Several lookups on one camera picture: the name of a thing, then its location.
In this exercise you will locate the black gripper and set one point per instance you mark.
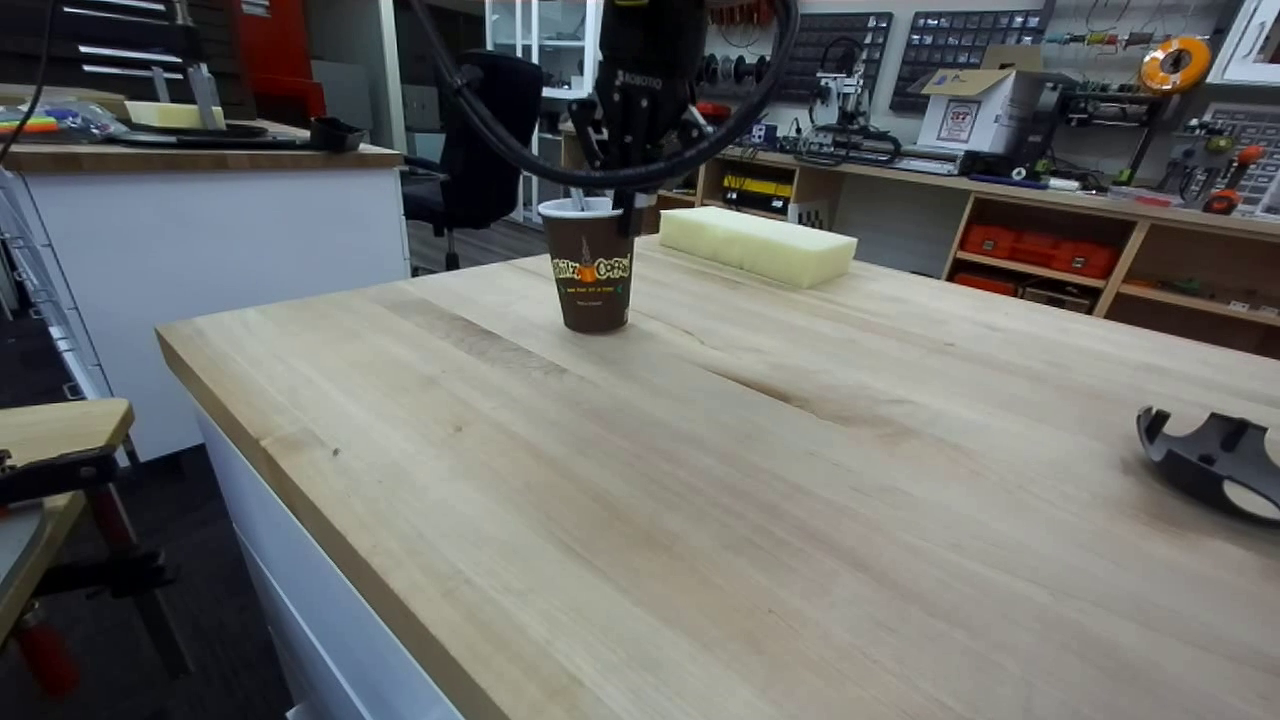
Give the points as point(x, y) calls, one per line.
point(649, 83)

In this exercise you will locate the brown paper coffee cup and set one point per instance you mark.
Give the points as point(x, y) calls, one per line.
point(588, 286)

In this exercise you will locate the white side counter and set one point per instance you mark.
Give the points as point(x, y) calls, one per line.
point(212, 265)

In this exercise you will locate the yellow black tool case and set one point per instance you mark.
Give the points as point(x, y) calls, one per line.
point(756, 188)

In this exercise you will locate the black office chair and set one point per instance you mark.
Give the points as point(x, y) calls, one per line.
point(483, 145)

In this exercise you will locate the pale yellow foam block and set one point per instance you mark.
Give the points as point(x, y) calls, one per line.
point(754, 246)

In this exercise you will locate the black pegboard panel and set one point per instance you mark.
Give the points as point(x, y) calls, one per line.
point(842, 46)
point(967, 42)

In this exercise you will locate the small black desk object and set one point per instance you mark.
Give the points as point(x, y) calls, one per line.
point(337, 132)

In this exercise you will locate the cardboard box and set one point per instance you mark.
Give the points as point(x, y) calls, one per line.
point(969, 114)

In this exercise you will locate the red tool cabinet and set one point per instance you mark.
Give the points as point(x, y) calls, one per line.
point(278, 55)

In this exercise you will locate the red storage bins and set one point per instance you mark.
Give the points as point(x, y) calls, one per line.
point(1042, 249)

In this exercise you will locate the flat papers stack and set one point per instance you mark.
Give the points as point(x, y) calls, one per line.
point(184, 120)

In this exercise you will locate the black drawer chest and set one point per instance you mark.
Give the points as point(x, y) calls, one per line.
point(113, 42)

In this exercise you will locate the orange tape roll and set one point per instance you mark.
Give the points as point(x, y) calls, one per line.
point(1177, 67)

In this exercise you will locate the wooden robot cart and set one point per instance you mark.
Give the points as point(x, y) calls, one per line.
point(52, 445)

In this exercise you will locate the red black clamp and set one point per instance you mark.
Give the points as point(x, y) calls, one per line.
point(45, 654)

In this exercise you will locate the wooden wall workbench shelves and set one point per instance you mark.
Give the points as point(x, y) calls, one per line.
point(1172, 286)

